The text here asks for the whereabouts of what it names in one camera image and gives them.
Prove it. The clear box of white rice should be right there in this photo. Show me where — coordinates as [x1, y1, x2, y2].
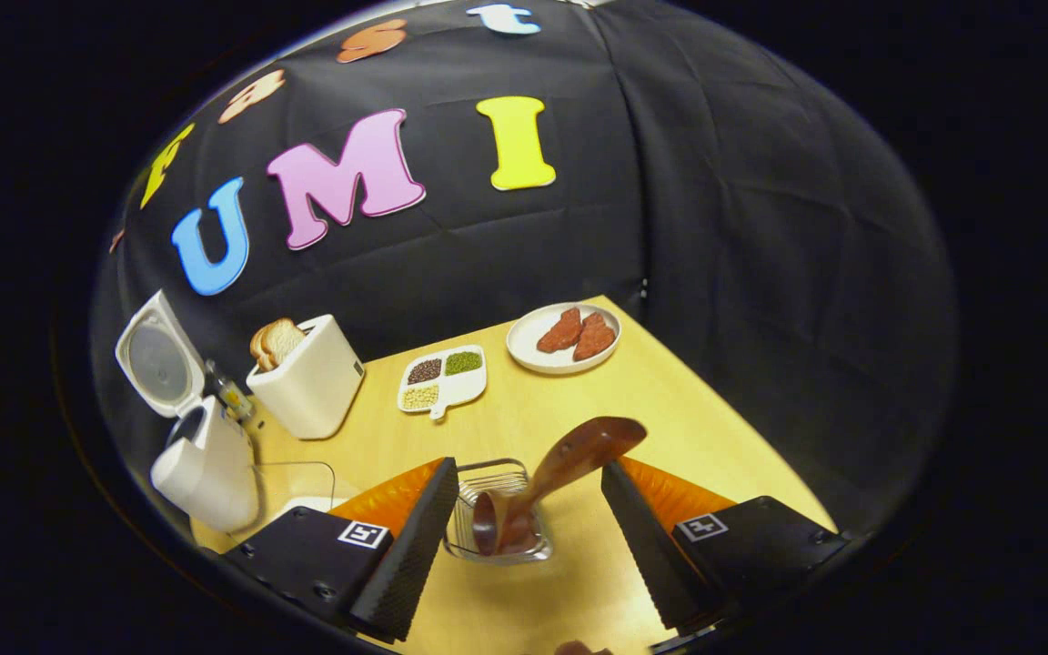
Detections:
[251, 460, 338, 524]

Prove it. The white round plate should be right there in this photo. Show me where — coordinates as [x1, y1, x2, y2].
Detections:
[506, 302, 622, 376]

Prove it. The small glass bottle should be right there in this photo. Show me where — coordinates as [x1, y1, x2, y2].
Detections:
[204, 359, 257, 424]

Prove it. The red meat piece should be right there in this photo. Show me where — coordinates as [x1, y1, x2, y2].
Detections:
[573, 314, 618, 361]
[537, 307, 584, 354]

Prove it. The metal wire chopstick holder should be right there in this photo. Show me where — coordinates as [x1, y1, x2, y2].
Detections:
[442, 458, 554, 565]

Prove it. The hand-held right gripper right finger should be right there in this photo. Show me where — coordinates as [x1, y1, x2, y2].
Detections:
[601, 457, 852, 638]

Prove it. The white rice cooker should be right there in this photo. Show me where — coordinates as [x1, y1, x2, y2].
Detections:
[115, 289, 261, 534]

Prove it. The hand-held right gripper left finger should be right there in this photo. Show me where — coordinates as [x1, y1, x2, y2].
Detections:
[224, 457, 459, 642]

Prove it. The white toaster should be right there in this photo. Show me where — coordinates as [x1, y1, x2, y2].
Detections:
[247, 314, 366, 440]

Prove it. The white divided bean dish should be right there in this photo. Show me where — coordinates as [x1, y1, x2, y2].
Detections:
[397, 345, 489, 421]

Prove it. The brown wooden spoon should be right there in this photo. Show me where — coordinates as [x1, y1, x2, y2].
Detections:
[472, 417, 648, 556]

